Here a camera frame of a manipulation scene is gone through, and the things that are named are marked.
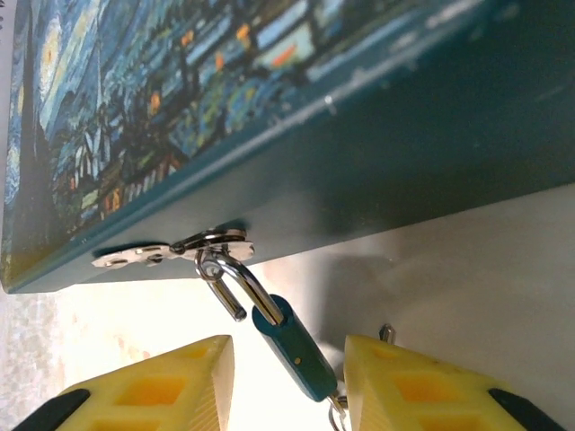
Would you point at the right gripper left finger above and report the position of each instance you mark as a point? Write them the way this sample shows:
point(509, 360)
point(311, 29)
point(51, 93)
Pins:
point(157, 390)

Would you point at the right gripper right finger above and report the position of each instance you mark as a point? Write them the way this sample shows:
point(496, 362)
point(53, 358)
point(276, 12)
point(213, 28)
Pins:
point(413, 395)

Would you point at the teal padlock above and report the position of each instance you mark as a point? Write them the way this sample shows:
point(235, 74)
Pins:
point(292, 350)

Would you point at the starry night print box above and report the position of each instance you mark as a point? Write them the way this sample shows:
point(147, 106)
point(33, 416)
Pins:
point(314, 157)

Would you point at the spare silver key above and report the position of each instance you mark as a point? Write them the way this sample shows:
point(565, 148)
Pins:
point(387, 333)

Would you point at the silver metal hasp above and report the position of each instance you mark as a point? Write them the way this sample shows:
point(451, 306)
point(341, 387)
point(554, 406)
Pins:
point(135, 257)

